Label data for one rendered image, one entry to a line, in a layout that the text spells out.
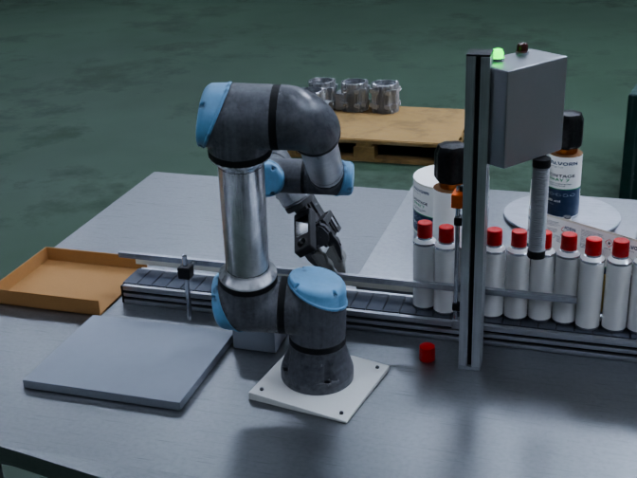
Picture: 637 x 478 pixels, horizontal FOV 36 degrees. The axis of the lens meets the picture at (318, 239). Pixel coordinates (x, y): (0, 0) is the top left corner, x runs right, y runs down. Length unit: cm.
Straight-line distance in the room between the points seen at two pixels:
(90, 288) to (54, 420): 59
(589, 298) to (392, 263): 54
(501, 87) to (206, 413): 85
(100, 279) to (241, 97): 101
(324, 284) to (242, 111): 42
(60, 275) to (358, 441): 107
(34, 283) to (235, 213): 93
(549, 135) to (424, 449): 65
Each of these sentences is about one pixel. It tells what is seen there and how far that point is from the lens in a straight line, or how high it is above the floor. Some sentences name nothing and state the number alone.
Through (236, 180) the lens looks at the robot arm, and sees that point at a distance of 178.
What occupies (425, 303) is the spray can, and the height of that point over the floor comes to 90.
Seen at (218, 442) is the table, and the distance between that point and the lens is 191.
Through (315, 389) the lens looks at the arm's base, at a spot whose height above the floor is 86.
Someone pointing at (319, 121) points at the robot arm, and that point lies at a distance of 172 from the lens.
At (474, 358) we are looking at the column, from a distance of 210.
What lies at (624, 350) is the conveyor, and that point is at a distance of 218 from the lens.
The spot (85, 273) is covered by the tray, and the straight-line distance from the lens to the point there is 264.
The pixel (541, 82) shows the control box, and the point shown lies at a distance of 192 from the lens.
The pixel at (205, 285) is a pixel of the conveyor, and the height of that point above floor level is 88.
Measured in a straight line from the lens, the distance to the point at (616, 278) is 214.
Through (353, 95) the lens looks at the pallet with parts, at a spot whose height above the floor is 25.
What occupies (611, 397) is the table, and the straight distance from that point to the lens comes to 207.
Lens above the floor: 192
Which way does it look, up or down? 23 degrees down
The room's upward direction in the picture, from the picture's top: 2 degrees counter-clockwise
